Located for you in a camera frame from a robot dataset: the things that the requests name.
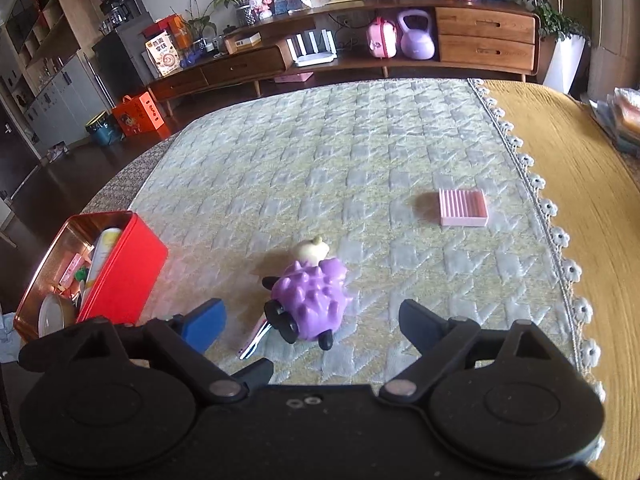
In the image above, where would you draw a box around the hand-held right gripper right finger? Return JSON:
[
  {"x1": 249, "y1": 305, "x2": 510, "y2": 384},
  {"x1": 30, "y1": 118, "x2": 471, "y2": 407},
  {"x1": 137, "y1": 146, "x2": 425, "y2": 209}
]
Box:
[{"x1": 379, "y1": 298, "x2": 576, "y2": 403}]

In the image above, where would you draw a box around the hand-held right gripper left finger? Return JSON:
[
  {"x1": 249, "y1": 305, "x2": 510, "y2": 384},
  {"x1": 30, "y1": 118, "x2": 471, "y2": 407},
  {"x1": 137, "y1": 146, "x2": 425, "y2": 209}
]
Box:
[{"x1": 19, "y1": 298, "x2": 275, "y2": 402}]

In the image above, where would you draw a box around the red tin box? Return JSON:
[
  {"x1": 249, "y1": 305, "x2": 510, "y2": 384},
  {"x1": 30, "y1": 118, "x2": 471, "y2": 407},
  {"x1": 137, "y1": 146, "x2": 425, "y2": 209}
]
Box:
[{"x1": 14, "y1": 211, "x2": 170, "y2": 346}]

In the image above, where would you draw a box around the purple spiky toy sheep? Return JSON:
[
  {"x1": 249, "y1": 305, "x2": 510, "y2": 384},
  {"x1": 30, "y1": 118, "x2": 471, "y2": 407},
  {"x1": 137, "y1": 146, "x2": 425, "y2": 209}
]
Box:
[{"x1": 263, "y1": 256, "x2": 355, "y2": 351}]

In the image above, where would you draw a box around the pink tube with green cap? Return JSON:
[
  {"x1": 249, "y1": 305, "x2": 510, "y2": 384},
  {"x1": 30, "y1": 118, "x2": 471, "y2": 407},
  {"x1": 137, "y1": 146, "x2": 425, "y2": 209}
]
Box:
[{"x1": 57, "y1": 252, "x2": 91, "y2": 294}]

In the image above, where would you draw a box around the round tape roll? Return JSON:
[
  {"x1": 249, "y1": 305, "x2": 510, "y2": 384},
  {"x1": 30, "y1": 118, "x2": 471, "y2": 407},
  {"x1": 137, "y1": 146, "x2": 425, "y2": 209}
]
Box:
[{"x1": 38, "y1": 294, "x2": 79, "y2": 339}]

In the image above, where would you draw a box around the yellow white can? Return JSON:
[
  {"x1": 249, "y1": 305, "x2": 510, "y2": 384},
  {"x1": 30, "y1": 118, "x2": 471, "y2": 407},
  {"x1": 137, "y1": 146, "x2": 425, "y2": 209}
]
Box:
[{"x1": 82, "y1": 227, "x2": 124, "y2": 291}]

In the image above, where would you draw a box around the pink ridged soap dish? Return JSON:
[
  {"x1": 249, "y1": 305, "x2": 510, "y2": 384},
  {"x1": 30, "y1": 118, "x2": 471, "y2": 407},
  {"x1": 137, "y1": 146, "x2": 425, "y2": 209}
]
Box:
[{"x1": 438, "y1": 188, "x2": 489, "y2": 228}]

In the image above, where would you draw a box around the beige garlic bulb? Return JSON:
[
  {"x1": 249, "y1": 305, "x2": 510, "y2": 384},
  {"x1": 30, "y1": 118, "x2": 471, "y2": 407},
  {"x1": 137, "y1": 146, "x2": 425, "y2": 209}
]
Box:
[{"x1": 291, "y1": 235, "x2": 331, "y2": 267}]

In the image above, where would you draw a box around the lace tablecloth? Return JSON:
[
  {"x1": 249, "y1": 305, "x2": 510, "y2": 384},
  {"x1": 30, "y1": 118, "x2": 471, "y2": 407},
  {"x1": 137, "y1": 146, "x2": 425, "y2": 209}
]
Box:
[{"x1": 80, "y1": 132, "x2": 184, "y2": 216}]

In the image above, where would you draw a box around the quilted mat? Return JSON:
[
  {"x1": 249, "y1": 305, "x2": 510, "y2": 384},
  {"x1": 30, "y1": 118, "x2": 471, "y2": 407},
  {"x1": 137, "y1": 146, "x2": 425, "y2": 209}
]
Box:
[{"x1": 127, "y1": 78, "x2": 607, "y2": 402}]

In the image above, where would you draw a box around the yellow tablecloth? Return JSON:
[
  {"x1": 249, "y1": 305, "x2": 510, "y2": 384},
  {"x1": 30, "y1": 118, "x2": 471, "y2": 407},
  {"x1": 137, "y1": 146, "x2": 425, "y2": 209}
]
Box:
[{"x1": 482, "y1": 79, "x2": 640, "y2": 480}]

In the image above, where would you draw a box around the blue bucket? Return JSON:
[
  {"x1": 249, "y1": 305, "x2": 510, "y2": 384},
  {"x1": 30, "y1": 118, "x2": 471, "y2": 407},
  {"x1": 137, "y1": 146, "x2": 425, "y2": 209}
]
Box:
[{"x1": 85, "y1": 111, "x2": 124, "y2": 148}]

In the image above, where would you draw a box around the orange gift box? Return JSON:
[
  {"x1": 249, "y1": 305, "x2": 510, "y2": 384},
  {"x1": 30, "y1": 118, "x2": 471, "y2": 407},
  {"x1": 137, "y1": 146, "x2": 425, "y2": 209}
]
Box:
[{"x1": 111, "y1": 91, "x2": 166, "y2": 136}]

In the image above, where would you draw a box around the wooden tv cabinet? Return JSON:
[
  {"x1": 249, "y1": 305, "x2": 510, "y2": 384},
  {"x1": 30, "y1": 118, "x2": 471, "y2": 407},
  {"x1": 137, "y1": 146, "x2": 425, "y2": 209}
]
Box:
[{"x1": 147, "y1": 0, "x2": 541, "y2": 116}]

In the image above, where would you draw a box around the white cabinet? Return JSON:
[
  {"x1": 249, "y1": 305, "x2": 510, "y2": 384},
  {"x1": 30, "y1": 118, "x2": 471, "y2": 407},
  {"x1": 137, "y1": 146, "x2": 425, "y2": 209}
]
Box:
[{"x1": 0, "y1": 55, "x2": 109, "y2": 162}]

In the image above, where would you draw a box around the cereal box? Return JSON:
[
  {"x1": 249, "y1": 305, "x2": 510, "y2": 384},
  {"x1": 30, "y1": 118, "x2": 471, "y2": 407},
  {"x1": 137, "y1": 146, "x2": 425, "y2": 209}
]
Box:
[{"x1": 145, "y1": 34, "x2": 181, "y2": 79}]

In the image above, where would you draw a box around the black cabinet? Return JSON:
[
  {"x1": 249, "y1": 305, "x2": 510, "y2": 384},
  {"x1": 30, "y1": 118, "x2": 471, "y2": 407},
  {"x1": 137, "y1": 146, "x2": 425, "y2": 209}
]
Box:
[{"x1": 91, "y1": 25, "x2": 161, "y2": 111}]

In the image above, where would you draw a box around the small wooden box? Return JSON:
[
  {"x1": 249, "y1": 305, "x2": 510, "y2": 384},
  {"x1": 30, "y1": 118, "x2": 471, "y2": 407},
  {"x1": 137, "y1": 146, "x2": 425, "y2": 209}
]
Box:
[{"x1": 223, "y1": 32, "x2": 263, "y2": 55}]

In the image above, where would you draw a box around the purple kettlebell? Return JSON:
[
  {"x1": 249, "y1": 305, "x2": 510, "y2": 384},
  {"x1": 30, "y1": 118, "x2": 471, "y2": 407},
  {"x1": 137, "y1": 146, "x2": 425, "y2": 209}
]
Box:
[{"x1": 397, "y1": 8, "x2": 436, "y2": 60}]

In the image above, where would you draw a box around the stack of books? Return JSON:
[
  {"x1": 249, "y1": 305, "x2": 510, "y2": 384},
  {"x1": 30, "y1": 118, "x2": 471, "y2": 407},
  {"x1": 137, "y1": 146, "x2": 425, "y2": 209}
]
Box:
[{"x1": 590, "y1": 87, "x2": 640, "y2": 159}]

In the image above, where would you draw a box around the pink toy case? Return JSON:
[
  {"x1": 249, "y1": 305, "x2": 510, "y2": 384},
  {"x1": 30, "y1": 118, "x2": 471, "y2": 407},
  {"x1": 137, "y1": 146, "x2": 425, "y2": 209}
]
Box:
[{"x1": 366, "y1": 16, "x2": 400, "y2": 60}]

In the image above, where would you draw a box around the white router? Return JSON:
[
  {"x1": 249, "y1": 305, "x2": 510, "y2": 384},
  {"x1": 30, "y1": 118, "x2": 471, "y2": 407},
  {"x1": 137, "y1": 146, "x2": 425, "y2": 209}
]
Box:
[{"x1": 287, "y1": 30, "x2": 339, "y2": 68}]

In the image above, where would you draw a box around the orange carton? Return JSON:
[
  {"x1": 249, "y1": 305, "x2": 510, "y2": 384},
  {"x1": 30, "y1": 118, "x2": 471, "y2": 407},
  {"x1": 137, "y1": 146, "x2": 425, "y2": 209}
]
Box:
[{"x1": 167, "y1": 15, "x2": 194, "y2": 54}]

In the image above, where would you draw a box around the small potted plant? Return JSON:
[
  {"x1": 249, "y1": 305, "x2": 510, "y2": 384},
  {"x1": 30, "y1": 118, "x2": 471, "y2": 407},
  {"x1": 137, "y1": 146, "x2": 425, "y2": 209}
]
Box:
[{"x1": 182, "y1": 0, "x2": 219, "y2": 54}]

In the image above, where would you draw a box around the white planter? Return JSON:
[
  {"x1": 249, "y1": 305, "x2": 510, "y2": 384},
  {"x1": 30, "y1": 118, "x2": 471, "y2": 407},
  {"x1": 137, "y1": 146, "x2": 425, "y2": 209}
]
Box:
[{"x1": 542, "y1": 35, "x2": 586, "y2": 95}]

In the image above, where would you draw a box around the black coffee maker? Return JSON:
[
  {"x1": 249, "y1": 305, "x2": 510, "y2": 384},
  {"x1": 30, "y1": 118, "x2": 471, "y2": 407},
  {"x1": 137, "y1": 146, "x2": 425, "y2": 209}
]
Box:
[{"x1": 100, "y1": 0, "x2": 146, "y2": 31}]

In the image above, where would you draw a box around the green leafy plant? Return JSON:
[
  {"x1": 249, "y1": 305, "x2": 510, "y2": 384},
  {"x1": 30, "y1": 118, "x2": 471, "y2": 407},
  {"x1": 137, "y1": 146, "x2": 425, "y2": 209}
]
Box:
[{"x1": 507, "y1": 0, "x2": 591, "y2": 44}]

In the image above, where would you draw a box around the wooden shelf unit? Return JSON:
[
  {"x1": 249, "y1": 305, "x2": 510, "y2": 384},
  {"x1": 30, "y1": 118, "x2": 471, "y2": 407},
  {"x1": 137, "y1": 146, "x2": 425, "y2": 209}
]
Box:
[{"x1": 0, "y1": 0, "x2": 84, "y2": 92}]

